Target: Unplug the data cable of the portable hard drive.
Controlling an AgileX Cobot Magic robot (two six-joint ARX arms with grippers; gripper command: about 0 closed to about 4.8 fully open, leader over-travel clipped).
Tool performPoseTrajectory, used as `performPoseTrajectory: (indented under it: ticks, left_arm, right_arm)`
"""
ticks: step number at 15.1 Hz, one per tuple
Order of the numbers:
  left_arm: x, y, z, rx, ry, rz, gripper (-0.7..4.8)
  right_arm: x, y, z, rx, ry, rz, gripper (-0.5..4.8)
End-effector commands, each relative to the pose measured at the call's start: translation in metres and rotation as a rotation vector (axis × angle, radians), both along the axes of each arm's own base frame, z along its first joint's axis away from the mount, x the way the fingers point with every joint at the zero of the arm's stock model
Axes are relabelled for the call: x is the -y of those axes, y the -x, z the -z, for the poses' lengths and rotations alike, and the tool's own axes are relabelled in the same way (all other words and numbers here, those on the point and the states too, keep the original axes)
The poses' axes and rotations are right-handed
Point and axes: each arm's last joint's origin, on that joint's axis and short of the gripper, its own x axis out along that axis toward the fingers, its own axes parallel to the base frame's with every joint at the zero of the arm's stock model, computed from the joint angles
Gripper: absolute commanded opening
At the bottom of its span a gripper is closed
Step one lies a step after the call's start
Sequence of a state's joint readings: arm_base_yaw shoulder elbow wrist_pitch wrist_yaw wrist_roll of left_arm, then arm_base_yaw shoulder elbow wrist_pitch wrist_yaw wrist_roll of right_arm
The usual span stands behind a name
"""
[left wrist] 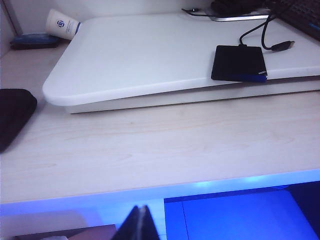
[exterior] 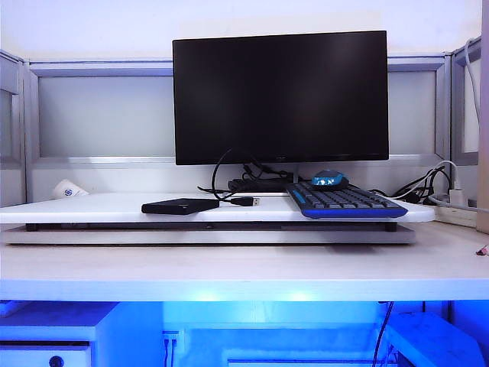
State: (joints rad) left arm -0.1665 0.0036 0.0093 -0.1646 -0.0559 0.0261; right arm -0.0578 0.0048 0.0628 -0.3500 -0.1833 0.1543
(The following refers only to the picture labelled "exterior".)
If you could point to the black portable hard drive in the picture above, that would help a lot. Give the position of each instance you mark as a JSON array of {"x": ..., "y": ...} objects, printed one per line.
[{"x": 172, "y": 207}]

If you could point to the black adapter box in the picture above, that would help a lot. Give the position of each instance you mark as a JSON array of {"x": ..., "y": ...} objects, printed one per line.
[{"x": 244, "y": 185}]

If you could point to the blue and black mouse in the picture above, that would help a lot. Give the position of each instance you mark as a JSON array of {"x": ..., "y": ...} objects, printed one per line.
[{"x": 328, "y": 179}]

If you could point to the black computer monitor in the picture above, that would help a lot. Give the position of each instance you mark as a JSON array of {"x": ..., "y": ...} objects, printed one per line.
[{"x": 279, "y": 95}]

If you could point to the black and blue keyboard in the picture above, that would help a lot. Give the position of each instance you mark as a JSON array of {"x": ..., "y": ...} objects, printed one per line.
[{"x": 344, "y": 200}]

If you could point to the white raised board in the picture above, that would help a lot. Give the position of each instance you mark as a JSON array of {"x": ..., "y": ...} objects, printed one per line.
[{"x": 95, "y": 210}]

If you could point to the black spacer foot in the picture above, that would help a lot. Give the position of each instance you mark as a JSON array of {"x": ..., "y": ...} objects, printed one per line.
[{"x": 390, "y": 228}]

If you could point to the white paper cup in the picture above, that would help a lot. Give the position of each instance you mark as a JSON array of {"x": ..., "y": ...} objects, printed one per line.
[{"x": 68, "y": 190}]

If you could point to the white plug adapter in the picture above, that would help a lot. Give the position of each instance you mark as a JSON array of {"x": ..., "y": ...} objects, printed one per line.
[{"x": 456, "y": 195}]

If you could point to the white power strip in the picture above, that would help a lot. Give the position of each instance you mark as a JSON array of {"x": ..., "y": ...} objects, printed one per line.
[{"x": 454, "y": 215}]

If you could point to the white drawer cabinet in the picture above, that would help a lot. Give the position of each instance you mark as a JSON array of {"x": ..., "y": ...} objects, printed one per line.
[{"x": 53, "y": 329}]

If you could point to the white box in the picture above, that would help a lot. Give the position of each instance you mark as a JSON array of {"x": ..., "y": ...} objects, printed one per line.
[{"x": 431, "y": 340}]

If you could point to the pink binder clip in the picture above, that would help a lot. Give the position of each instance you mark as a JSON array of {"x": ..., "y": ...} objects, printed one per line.
[{"x": 483, "y": 250}]

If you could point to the wide aluminium partition frame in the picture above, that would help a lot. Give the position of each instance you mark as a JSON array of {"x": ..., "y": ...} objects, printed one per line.
[{"x": 114, "y": 67}]

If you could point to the wall socket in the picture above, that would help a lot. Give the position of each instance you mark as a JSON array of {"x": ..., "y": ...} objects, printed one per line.
[{"x": 170, "y": 344}]

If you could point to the wooden post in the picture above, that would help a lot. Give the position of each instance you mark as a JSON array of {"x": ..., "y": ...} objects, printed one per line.
[{"x": 483, "y": 210}]

